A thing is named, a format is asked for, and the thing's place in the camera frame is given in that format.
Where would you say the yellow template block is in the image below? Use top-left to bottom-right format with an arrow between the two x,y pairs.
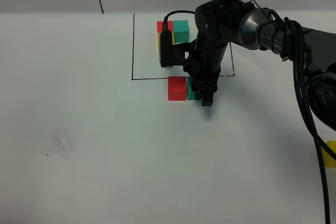
157,31 -> 175,57

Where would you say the green template block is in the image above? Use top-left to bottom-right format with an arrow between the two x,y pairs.
173,20 -> 190,44

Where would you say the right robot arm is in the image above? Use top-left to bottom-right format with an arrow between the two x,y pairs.
191,0 -> 335,129

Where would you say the red template block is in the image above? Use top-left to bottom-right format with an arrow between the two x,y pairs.
156,20 -> 174,33

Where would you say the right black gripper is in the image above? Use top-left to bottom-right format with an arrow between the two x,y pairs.
183,37 -> 227,106

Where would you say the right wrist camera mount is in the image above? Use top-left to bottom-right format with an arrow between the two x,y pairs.
160,30 -> 192,68

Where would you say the right black braided cable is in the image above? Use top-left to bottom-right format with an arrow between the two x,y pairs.
282,17 -> 332,224

